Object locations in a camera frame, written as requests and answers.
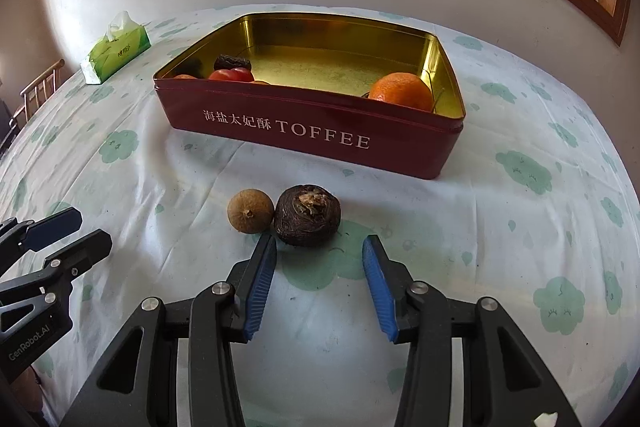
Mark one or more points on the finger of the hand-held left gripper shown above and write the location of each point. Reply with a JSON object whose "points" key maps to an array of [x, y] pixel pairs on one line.
{"points": [[90, 247], [52, 227]]}

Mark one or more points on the wooden chair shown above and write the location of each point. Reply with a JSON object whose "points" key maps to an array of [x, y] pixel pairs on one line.
{"points": [[42, 82]]}

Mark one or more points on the cloud printed tablecloth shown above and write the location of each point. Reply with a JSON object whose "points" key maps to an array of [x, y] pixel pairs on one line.
{"points": [[500, 232]]}

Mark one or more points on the brown longan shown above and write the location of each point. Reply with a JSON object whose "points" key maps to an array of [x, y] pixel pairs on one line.
{"points": [[250, 211]]}

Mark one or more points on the small orange mandarin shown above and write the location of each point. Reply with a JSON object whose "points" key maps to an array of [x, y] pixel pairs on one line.
{"points": [[184, 77]]}

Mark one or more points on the dark water chestnut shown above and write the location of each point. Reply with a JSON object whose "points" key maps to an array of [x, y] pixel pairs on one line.
{"points": [[305, 222], [232, 62]]}

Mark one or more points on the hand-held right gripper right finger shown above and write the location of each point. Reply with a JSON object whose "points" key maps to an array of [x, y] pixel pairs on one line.
{"points": [[380, 297]]}

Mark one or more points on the green tissue pack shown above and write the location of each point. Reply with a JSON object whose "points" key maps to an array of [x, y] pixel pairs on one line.
{"points": [[117, 54]]}

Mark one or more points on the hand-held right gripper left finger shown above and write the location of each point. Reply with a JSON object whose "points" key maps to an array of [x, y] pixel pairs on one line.
{"points": [[260, 292]]}

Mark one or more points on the red metal tin box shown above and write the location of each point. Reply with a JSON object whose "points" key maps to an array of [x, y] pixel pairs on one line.
{"points": [[320, 132]]}

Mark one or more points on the red cherry tomato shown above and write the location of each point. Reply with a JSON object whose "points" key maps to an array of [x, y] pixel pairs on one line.
{"points": [[230, 75]]}

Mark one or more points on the large orange mandarin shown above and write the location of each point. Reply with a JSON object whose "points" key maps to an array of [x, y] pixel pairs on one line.
{"points": [[400, 89]]}

